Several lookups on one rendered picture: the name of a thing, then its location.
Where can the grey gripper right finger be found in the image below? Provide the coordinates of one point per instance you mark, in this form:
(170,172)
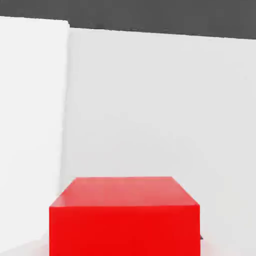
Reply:
(208,250)

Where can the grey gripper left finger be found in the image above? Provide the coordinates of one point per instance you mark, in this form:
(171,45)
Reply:
(38,249)

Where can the small red cube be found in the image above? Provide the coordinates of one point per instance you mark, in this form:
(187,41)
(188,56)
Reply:
(124,230)

